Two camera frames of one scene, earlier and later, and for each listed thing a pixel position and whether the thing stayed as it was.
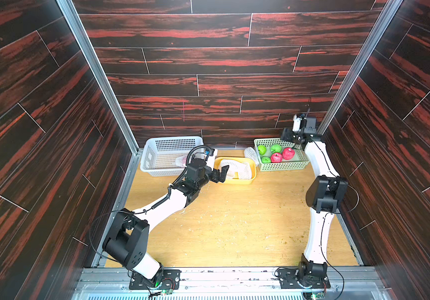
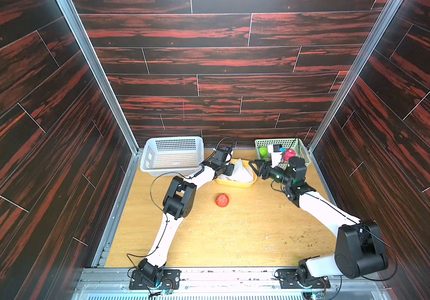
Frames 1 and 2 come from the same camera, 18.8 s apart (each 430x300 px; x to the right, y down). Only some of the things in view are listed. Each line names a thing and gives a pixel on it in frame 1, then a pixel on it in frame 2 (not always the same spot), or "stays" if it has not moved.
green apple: (262, 149) stays
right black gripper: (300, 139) to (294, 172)
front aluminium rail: (255, 283) stays
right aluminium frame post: (387, 15) stays
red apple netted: (180, 161) to (222, 200)
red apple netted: (288, 153) stays
